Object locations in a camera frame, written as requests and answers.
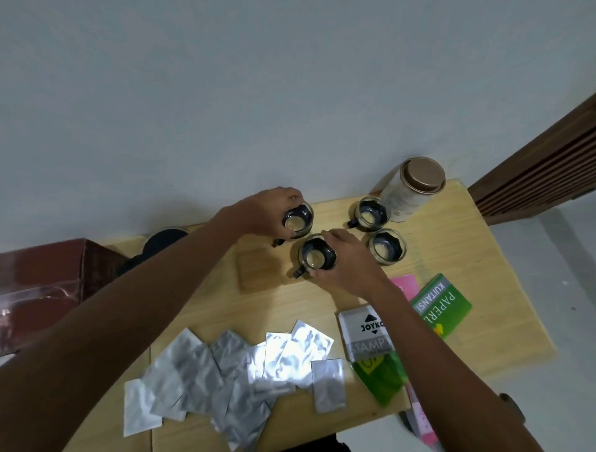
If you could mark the pile of silver foil packets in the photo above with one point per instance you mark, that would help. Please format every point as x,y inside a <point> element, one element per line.
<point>242,372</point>

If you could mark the green receipt book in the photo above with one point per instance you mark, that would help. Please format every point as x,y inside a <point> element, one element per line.
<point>442,305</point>

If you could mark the person's left forearm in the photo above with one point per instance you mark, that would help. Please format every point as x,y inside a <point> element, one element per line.
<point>116,335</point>

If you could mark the person's right thumb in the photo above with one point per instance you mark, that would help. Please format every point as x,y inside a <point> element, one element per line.
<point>326,275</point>

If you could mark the white canister with brown lid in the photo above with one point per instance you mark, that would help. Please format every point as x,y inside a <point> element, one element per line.
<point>412,188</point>

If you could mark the person's right forearm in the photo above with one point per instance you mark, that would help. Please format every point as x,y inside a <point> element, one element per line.
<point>447,372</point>

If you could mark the black round container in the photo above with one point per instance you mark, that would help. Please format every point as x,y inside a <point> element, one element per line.
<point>156,244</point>

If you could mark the dark red cardboard box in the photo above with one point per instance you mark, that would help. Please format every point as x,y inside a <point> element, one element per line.
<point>42,288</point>

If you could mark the wooden coaster board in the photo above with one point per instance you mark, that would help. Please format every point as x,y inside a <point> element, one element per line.
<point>260,274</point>

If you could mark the person's left thumb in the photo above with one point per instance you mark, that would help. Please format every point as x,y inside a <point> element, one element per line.
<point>285,233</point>

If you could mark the pink patterned strip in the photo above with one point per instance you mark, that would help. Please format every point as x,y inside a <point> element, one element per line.
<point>426,419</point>

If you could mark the person's left hand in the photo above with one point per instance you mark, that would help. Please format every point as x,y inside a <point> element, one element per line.
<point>267,212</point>

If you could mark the pink paper pad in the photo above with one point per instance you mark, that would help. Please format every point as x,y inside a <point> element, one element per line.
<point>406,285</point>

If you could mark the green plastic packet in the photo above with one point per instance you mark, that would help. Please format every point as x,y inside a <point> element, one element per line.
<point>382,377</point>

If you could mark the person's right hand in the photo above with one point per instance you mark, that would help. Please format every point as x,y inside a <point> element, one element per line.
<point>354,270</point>

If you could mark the brown slatted wooden furniture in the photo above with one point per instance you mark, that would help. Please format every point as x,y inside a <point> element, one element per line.
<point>540,172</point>

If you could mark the grey stamp pad box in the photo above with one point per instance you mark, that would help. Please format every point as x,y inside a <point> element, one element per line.
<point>361,333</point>

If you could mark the glass cup with black insert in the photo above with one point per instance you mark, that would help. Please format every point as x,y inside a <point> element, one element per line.
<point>371,213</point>
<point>299,222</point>
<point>388,246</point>
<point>315,256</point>

